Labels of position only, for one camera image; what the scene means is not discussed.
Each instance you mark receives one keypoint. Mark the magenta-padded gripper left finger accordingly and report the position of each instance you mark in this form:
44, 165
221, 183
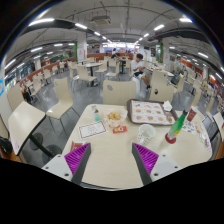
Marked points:
75, 160

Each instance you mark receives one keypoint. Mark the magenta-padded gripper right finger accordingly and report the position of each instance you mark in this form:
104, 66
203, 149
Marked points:
148, 160

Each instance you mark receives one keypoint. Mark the green-labelled clear drink bottle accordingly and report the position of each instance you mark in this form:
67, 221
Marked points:
176, 128

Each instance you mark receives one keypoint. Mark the red printed leaflet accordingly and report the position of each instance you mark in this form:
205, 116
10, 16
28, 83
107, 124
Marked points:
76, 145

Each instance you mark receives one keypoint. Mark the white polka-dot mug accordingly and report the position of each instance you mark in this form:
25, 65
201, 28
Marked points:
146, 133

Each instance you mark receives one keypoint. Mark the white card with red border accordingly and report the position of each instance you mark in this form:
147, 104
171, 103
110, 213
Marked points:
92, 130

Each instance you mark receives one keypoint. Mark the small red packet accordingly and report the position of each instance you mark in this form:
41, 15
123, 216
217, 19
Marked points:
120, 129

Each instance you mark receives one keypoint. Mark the brown tray with paper liner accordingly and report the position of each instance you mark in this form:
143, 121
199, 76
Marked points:
150, 113

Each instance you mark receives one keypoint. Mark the small clear sanitizer bottle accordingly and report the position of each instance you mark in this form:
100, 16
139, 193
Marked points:
96, 115

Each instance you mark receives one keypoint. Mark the colourful printed flyer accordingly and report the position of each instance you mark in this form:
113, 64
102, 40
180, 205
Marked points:
189, 128

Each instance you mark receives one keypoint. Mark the clear plastic food bag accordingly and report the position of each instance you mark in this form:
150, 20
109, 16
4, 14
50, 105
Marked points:
115, 116

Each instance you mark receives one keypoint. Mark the crumpled white napkin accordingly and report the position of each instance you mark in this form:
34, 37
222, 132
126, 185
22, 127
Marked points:
167, 106

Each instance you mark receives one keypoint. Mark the cream dining table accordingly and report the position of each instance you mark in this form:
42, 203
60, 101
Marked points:
25, 123
219, 125

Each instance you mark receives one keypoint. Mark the cream wooden chair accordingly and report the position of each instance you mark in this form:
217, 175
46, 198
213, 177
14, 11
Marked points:
61, 96
161, 93
118, 93

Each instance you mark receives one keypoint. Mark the group of cream chairs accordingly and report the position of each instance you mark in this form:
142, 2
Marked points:
83, 71

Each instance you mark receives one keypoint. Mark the person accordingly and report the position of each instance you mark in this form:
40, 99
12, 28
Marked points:
137, 66
115, 53

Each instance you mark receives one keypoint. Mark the group of ceiling lights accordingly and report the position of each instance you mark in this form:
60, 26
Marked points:
41, 21

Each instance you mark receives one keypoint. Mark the ceiling air conditioner unit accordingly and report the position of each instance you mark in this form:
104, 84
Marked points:
101, 19

